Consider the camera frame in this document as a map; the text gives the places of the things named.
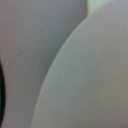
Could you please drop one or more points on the pink stove board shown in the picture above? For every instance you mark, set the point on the pink stove board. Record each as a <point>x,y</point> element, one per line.
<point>31,33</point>

